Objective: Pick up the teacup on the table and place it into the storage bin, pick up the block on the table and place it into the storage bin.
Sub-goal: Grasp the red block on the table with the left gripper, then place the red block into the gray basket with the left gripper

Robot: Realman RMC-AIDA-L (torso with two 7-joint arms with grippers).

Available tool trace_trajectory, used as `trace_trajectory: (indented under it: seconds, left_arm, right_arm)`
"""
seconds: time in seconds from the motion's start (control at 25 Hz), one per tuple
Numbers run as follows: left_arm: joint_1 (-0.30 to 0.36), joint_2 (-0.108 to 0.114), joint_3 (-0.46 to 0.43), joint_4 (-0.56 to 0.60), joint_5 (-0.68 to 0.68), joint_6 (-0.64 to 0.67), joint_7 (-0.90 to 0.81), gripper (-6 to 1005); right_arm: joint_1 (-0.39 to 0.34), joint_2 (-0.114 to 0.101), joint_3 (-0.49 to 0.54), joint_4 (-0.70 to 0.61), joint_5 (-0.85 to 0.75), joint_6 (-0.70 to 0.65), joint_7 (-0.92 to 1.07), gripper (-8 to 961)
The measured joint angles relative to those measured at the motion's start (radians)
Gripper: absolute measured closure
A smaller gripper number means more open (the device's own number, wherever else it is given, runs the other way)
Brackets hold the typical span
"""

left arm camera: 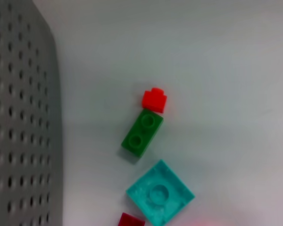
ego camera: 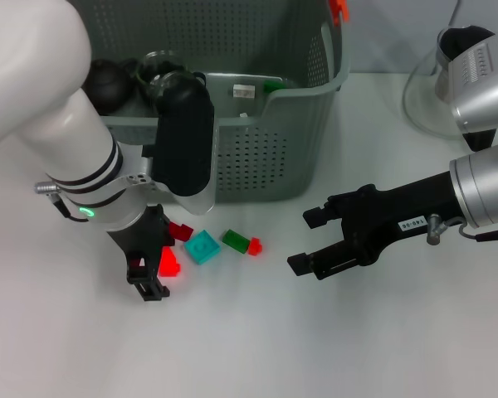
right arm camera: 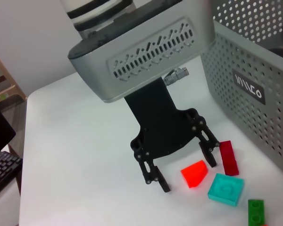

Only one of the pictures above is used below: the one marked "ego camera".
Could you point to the teal square block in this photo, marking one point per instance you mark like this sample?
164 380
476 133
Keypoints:
203 246

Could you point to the grey perforated storage bin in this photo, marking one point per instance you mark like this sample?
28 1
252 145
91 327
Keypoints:
265 157

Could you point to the white ridged block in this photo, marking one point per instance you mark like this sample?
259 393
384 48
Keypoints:
244 91

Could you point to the dark green block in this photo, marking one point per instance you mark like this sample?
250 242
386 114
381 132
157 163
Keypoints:
235 241

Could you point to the dark red long block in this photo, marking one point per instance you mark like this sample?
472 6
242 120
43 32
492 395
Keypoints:
182 232

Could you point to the bright green block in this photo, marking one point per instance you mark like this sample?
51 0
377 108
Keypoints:
274 86

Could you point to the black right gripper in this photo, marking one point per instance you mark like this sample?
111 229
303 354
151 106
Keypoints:
398 215

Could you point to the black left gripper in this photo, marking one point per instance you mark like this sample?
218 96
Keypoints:
145 236

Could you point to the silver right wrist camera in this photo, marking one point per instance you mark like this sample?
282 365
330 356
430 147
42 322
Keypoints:
481 87

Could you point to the red slope block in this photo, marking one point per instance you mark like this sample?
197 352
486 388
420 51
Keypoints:
170 263

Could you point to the translucent white block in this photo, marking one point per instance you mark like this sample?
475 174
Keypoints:
244 115

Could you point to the black clay teapot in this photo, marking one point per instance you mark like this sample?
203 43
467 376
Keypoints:
108 83

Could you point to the small red block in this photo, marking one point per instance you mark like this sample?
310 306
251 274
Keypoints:
255 246

